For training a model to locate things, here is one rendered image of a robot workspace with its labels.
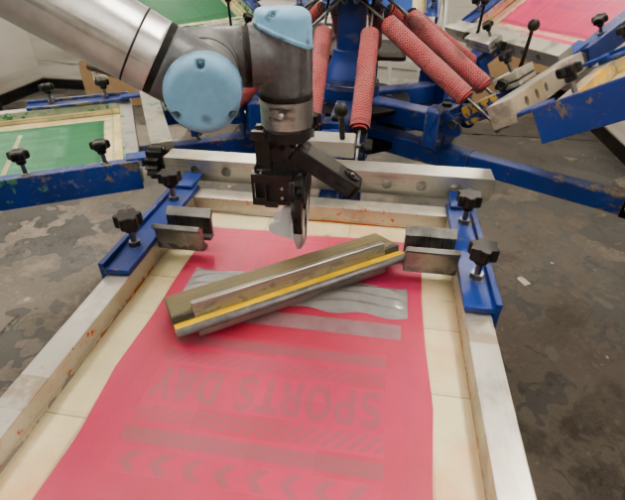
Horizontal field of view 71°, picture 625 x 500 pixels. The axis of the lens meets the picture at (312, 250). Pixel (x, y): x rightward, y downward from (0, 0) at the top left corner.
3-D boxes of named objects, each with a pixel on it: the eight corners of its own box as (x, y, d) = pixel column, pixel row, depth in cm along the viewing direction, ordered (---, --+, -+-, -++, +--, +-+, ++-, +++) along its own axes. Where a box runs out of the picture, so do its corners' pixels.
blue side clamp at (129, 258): (137, 300, 72) (126, 266, 68) (108, 297, 72) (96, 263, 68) (202, 209, 96) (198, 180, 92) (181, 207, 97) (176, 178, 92)
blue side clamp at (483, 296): (491, 340, 65) (503, 305, 60) (456, 336, 65) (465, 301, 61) (466, 231, 89) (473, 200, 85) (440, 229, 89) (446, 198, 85)
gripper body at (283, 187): (265, 187, 75) (260, 116, 68) (314, 190, 74) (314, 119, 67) (253, 209, 69) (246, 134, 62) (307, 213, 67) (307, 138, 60)
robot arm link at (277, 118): (316, 90, 64) (307, 107, 58) (316, 121, 67) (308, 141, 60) (266, 88, 65) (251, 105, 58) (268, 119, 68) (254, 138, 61)
